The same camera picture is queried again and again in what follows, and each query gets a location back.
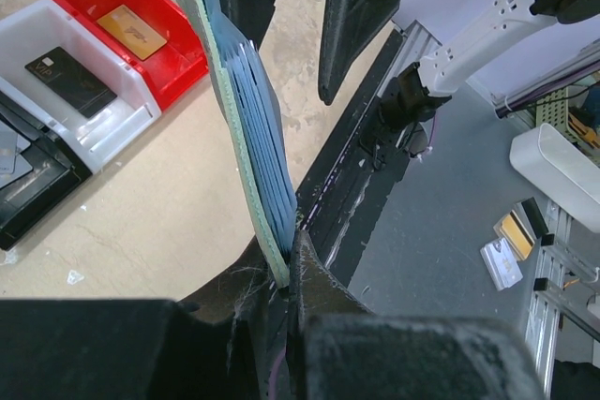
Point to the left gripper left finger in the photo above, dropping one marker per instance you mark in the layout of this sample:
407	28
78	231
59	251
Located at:
213	344

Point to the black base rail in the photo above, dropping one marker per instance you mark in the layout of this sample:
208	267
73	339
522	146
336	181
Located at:
343	193

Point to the white plastic bin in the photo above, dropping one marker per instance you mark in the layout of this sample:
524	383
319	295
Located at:
39	28

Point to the orange credit card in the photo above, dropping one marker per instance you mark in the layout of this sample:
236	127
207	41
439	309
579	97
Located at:
132	31

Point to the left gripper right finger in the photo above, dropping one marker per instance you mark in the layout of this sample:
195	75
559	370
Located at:
339	349

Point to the black credit card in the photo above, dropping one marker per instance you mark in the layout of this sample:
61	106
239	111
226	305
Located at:
72	81

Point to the silver credit card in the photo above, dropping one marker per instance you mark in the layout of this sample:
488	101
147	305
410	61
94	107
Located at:
13	164

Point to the cards on floor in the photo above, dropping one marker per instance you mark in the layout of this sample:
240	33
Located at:
514	244

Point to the white box on floor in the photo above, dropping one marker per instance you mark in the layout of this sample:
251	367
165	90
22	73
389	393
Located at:
545	158

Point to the red plastic bin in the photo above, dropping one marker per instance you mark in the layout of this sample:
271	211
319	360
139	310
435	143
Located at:
170	72

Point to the black plastic bin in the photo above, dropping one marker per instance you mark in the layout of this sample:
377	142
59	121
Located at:
46	172

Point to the green card holder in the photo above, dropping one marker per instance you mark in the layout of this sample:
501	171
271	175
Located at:
250	107

